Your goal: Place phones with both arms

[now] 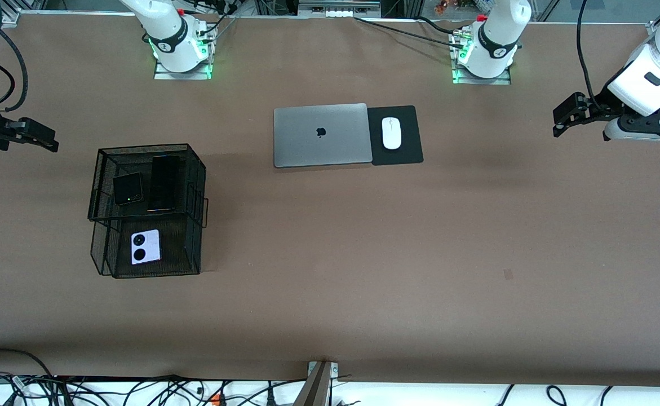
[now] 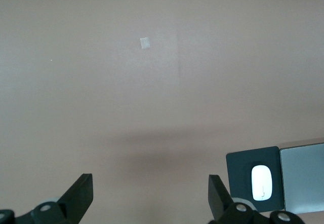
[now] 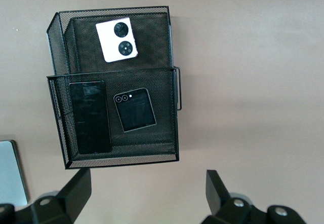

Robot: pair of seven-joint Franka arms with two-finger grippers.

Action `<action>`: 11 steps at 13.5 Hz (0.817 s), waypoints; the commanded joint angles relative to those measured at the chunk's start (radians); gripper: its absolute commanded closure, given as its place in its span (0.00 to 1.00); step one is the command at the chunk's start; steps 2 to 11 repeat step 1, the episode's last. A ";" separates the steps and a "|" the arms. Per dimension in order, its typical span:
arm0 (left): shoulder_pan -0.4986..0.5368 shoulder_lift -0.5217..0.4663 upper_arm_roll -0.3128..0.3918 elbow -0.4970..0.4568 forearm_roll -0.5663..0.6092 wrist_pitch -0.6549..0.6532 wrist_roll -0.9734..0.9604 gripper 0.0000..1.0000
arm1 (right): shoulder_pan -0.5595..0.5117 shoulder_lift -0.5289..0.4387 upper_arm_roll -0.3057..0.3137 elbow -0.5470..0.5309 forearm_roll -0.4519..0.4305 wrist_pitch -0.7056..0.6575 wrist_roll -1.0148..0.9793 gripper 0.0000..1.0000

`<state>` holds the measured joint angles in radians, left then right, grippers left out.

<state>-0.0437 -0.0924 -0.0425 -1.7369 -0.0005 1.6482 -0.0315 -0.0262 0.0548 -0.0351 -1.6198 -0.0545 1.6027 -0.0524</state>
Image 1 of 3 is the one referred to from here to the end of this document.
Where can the white power strip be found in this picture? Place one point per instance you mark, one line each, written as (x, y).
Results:
(335, 12)

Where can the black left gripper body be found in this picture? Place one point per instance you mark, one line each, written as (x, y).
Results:
(601, 105)

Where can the white computer mouse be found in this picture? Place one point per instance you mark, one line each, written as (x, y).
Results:
(391, 133)

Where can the black mouse pad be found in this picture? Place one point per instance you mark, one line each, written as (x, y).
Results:
(408, 152)

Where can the small black flip phone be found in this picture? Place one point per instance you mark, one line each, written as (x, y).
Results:
(127, 189)

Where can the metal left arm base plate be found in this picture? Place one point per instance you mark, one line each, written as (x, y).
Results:
(482, 80)

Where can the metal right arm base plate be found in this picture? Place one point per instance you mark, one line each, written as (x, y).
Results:
(183, 75)

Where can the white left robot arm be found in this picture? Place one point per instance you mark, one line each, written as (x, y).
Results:
(656, 73)

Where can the long black slab phone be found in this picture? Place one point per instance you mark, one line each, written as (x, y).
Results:
(164, 183)

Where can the grey camera mount pole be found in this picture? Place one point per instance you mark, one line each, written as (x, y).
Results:
(315, 389)

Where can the black mesh two-tier tray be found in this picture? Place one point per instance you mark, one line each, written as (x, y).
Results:
(183, 248)

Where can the silver closed laptop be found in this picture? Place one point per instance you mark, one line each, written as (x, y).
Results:
(321, 135)

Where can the lilac flip phone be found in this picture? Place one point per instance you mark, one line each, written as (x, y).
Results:
(146, 247)

